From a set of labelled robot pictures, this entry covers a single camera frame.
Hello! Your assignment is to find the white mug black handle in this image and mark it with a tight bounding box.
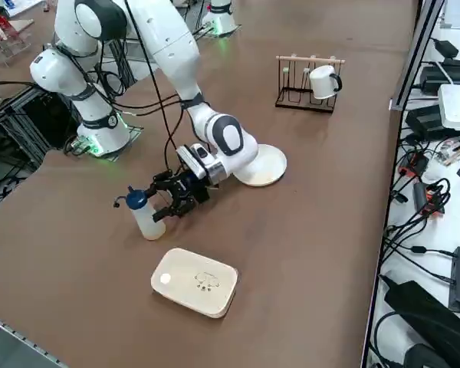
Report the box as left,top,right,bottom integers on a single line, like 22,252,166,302
308,64,343,100

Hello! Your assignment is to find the long black power brick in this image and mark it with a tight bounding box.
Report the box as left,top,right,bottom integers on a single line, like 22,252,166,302
421,64,460,95

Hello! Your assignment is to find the cream lunch box bear print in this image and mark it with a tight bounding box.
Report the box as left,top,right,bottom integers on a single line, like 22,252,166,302
149,247,239,320

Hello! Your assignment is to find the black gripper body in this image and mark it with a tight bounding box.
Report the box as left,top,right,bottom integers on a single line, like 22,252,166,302
175,168,212,205

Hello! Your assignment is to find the clear acrylic shelf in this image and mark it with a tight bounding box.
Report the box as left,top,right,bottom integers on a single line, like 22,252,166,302
0,0,35,66

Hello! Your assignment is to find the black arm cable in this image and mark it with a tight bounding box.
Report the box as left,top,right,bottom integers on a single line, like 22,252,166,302
122,0,189,177

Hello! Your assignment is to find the black camera stand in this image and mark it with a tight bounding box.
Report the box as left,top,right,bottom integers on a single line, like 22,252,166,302
379,274,460,368

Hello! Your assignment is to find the small black power adapter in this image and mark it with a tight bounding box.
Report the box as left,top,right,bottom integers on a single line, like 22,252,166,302
432,38,459,58

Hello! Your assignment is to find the black wire cup rack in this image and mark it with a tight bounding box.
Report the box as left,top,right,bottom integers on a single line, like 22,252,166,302
274,54,347,115

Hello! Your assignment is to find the orange black connector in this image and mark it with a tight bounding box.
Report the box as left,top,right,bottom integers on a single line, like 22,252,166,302
421,187,452,218

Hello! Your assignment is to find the black metal frame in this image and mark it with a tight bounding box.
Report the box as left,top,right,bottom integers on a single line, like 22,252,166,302
0,82,81,173

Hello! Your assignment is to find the transparent sauce bottle blue cap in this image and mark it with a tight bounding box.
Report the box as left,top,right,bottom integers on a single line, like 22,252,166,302
113,186,167,242

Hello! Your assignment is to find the colourful printed packet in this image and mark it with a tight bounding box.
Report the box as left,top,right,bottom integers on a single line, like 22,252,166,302
436,137,460,166

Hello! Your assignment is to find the aluminium rail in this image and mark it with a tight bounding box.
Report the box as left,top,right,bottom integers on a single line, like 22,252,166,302
0,312,68,368

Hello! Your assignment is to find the white power strip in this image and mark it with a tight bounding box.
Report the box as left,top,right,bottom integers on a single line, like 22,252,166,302
437,84,460,131

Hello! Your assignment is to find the aluminium frame post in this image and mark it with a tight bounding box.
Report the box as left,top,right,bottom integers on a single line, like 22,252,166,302
389,0,445,112

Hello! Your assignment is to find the red black connector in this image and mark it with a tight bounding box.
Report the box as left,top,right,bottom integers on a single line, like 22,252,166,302
397,151,430,177

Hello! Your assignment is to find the white round plate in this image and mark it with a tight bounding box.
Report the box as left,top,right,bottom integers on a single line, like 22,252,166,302
234,144,288,188

